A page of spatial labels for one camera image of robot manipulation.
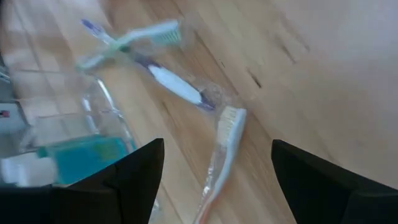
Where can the green toothbrush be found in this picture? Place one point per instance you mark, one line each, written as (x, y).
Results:
(140, 32)

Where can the teal mouthwash bottle white cap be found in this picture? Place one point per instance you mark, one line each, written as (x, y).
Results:
(87, 158)

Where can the clear acrylic organiser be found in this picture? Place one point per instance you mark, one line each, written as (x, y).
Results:
(93, 124)

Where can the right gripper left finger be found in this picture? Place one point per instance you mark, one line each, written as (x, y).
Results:
(136, 186)

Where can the purple toothbrush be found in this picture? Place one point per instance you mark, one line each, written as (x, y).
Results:
(174, 82)

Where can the orange toothbrush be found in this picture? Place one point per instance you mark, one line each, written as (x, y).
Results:
(228, 137)

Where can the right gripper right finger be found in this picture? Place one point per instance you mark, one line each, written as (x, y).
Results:
(311, 193)

